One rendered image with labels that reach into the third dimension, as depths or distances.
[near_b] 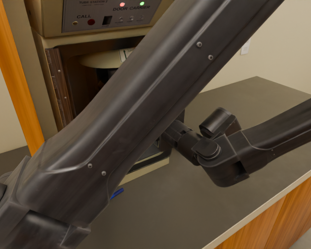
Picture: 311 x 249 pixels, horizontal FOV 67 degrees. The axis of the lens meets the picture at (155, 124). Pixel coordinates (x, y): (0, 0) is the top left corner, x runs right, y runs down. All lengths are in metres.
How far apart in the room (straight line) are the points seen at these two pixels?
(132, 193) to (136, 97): 0.62
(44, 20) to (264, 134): 0.41
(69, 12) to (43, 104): 0.63
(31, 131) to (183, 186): 0.49
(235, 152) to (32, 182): 0.31
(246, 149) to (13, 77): 0.39
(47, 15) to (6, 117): 0.64
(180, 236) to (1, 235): 0.51
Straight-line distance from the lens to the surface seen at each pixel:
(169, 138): 0.51
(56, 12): 0.45
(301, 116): 0.44
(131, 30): 0.58
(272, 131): 0.43
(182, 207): 0.72
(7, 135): 1.07
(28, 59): 0.97
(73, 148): 0.17
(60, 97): 0.55
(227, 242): 0.87
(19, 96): 0.45
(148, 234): 0.67
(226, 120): 0.49
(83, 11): 0.46
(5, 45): 0.43
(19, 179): 0.21
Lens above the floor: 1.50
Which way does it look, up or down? 32 degrees down
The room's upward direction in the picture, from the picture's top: straight up
